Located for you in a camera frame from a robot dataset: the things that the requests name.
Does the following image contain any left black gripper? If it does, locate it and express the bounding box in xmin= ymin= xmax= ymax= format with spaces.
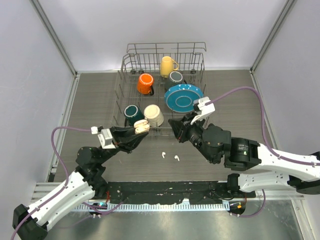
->
xmin=97 ymin=125 xmax=148 ymax=165

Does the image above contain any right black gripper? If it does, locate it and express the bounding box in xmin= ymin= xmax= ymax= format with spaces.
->
xmin=168 ymin=111 xmax=217 ymax=164

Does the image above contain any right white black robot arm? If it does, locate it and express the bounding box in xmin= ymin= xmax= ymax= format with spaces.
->
xmin=168 ymin=112 xmax=320 ymax=198

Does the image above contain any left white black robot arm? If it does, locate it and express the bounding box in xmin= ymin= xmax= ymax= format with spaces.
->
xmin=11 ymin=126 xmax=149 ymax=240

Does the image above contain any dark green mug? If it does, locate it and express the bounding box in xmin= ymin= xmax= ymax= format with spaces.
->
xmin=123 ymin=104 xmax=145 ymax=127

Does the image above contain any cream white mug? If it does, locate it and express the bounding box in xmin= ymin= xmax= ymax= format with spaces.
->
xmin=143 ymin=104 xmax=164 ymax=128

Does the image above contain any blue plate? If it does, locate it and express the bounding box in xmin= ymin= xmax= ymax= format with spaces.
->
xmin=164 ymin=84 xmax=204 ymax=113

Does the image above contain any grey mug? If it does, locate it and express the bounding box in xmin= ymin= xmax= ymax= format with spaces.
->
xmin=164 ymin=71 xmax=187 ymax=91

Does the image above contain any orange mug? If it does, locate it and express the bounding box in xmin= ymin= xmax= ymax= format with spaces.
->
xmin=137 ymin=73 xmax=154 ymax=96

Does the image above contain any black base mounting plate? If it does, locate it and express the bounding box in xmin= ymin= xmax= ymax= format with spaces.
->
xmin=102 ymin=181 xmax=256 ymax=205

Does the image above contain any yellow mug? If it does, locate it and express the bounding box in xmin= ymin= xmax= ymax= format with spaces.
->
xmin=160 ymin=56 xmax=180 ymax=78

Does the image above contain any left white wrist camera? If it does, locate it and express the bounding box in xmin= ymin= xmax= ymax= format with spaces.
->
xmin=90 ymin=126 xmax=116 ymax=150

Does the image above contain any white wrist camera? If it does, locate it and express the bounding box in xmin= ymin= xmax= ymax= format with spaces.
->
xmin=90 ymin=126 xmax=116 ymax=150
xmin=190 ymin=96 xmax=216 ymax=125

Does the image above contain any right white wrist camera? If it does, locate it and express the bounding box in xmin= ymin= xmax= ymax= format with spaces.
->
xmin=190 ymin=96 xmax=216 ymax=125

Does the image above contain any grey wire dish rack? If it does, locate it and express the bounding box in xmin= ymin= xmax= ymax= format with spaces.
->
xmin=111 ymin=41 xmax=207 ymax=136

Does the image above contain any white slotted cable duct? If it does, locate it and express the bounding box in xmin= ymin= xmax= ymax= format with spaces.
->
xmin=74 ymin=202 xmax=231 ymax=212

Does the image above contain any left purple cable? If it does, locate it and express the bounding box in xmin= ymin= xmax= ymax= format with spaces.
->
xmin=11 ymin=126 xmax=92 ymax=240

